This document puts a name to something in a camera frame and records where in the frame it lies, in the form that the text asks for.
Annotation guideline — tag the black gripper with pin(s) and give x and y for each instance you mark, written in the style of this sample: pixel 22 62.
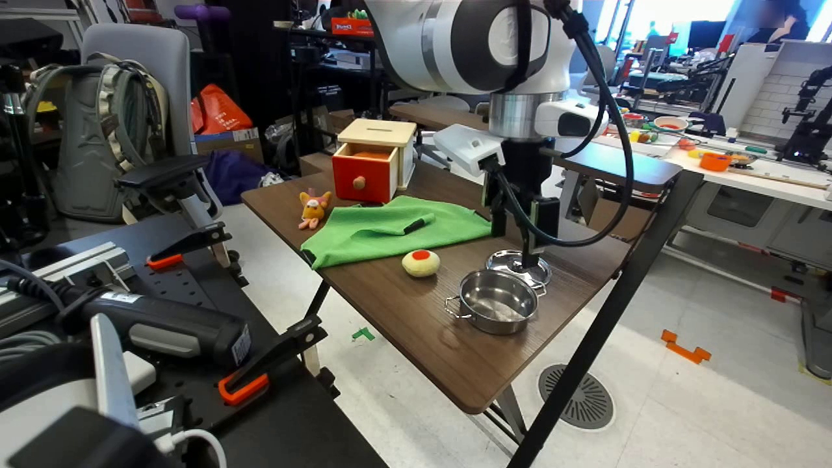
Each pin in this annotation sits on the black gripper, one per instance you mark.
pixel 529 172

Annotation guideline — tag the silver pot lid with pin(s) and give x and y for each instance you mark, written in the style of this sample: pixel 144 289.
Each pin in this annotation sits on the silver pot lid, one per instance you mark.
pixel 511 262

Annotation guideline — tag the small black robot arm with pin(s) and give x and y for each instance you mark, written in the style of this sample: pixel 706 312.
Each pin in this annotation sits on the small black robot arm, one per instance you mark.
pixel 809 119

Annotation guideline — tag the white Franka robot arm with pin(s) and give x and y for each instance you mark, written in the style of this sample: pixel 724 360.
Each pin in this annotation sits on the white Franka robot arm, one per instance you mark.
pixel 451 41

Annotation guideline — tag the silver steel pot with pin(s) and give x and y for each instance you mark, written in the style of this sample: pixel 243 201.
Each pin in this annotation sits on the silver steel pot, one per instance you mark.
pixel 494 308

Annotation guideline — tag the yellow round toy red top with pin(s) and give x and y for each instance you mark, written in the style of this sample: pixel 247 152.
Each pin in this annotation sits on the yellow round toy red top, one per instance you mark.
pixel 420 262

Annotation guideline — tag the brown wooden table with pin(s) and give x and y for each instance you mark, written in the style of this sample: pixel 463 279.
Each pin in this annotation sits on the brown wooden table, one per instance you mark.
pixel 416 326

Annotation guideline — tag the green cloth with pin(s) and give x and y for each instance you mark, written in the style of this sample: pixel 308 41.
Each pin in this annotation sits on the green cloth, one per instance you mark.
pixel 380 235

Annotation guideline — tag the round floor drain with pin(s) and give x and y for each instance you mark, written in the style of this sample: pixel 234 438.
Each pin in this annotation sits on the round floor drain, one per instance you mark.
pixel 575 396

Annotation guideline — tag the wooden box with red drawer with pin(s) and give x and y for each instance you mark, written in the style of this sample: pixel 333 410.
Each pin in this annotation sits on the wooden box with red drawer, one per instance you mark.
pixel 373 178

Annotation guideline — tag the orange floor tape mark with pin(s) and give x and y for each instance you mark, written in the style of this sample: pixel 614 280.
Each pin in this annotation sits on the orange floor tape mark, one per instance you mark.
pixel 685 352

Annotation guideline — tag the green floor tape mark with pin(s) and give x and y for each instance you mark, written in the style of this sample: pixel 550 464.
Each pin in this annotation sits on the green floor tape mark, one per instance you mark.
pixel 361 332

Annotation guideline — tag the orange plush toy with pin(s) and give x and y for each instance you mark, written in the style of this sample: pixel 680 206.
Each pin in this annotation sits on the orange plush toy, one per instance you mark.
pixel 312 208

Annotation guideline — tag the white cluttered table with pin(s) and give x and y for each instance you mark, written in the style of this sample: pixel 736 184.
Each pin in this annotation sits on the white cluttered table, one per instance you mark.
pixel 763 178

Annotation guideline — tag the white display board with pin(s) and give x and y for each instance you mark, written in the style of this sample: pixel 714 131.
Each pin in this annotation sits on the white display board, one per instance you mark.
pixel 780 87

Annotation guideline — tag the black perforated mounting platform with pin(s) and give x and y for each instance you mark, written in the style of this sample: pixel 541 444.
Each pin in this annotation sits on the black perforated mounting platform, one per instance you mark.
pixel 286 431

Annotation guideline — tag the purple bag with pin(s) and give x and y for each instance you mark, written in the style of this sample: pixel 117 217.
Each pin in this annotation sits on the purple bag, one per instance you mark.
pixel 234 172

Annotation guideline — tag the orange bag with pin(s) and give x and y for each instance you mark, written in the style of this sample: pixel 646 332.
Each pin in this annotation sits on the orange bag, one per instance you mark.
pixel 222 113

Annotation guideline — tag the black grey handheld device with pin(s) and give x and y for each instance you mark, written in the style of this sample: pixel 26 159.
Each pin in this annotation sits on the black grey handheld device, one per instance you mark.
pixel 173 326

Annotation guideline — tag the grey highback office chair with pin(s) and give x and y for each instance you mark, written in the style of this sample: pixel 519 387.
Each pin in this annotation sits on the grey highback office chair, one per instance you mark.
pixel 144 52

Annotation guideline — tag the grey backpack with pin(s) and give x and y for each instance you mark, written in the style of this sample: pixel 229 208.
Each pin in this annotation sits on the grey backpack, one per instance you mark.
pixel 95 137

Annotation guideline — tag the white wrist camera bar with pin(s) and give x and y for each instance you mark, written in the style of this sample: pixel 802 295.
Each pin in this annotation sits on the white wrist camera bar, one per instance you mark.
pixel 469 149

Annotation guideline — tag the long brown desk black frame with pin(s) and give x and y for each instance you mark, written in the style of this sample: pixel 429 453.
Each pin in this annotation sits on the long brown desk black frame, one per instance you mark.
pixel 646 170

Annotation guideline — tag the white plastic mount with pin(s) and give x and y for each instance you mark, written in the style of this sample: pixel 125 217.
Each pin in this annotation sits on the white plastic mount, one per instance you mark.
pixel 107 365

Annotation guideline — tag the aluminium rail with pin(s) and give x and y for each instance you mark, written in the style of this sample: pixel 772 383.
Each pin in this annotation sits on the aluminium rail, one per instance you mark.
pixel 79 262

